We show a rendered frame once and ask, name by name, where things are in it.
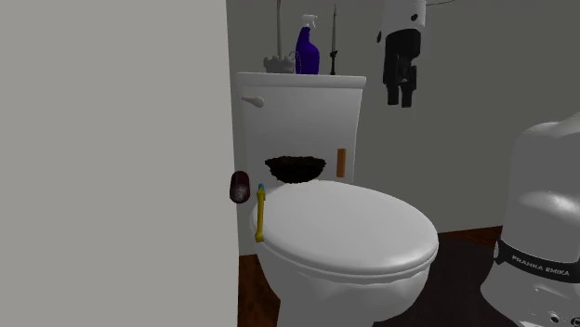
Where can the thin black candlestick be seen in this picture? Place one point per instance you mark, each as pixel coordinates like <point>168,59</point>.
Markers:
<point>334,40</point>

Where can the white toilet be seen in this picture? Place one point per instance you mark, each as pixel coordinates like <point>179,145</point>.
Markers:
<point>344,226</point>

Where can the black bowl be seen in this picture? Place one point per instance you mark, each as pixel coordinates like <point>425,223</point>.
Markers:
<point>295,168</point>

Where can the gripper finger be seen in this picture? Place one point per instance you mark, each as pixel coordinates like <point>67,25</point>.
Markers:
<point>408,88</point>
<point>393,94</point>

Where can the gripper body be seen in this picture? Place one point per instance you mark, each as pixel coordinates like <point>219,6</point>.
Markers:
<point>401,47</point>

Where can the purple spray bottle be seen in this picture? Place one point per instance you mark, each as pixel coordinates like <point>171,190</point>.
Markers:
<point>307,52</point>

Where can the grey crown-shaped holder with rod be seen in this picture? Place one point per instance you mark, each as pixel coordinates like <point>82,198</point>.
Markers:
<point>279,65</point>

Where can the orange block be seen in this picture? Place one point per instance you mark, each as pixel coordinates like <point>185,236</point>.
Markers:
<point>341,162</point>

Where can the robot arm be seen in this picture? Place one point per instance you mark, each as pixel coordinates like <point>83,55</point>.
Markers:
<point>543,181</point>

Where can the dark red can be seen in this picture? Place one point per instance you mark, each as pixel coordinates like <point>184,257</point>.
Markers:
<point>239,186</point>

